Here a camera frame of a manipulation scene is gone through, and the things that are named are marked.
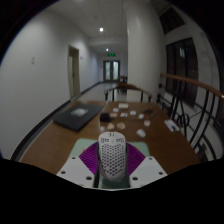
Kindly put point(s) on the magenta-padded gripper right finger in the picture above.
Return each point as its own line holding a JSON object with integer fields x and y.
{"x": 148, "y": 170}

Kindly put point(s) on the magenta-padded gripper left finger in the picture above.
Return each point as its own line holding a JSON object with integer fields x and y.
{"x": 75, "y": 170}

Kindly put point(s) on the white perforated computer mouse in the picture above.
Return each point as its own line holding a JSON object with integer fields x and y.
{"x": 112, "y": 156}

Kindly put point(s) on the white cartoon sticker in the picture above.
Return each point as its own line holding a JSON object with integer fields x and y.
{"x": 141, "y": 133}

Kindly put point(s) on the white and red sticker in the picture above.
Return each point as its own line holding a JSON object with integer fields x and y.
{"x": 147, "y": 123}

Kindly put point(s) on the small beige sticker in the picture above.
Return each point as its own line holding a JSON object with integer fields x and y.
{"x": 110, "y": 126}
{"x": 120, "y": 125}

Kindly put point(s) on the small white sticker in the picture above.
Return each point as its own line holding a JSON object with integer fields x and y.
{"x": 133, "y": 112}
{"x": 115, "y": 109}
{"x": 123, "y": 114}
{"x": 113, "y": 115}
{"x": 141, "y": 116}

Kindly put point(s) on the dark closed laptop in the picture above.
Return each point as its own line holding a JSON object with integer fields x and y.
{"x": 78, "y": 115}

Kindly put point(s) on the small black round device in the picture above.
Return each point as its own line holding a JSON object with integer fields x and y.
{"x": 105, "y": 116}

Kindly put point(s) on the small white box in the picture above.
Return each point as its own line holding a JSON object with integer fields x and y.
{"x": 123, "y": 105}

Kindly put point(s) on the black railing with wooden handrail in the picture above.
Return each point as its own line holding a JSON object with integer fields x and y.
{"x": 196, "y": 106}

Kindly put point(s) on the brown wooden chair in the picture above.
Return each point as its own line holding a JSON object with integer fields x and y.
{"x": 128, "y": 88}

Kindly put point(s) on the open side door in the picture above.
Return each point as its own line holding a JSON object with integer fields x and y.
{"x": 74, "y": 71}

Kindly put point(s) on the glass double door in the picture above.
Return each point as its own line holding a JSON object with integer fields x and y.
{"x": 111, "y": 70}

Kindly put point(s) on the dark framed window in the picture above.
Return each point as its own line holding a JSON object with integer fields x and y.
{"x": 181, "y": 66}

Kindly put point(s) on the green exit sign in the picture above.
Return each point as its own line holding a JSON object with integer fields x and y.
{"x": 111, "y": 54}

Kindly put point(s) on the round ceiling light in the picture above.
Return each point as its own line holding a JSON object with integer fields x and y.
{"x": 101, "y": 29}
{"x": 107, "y": 49}

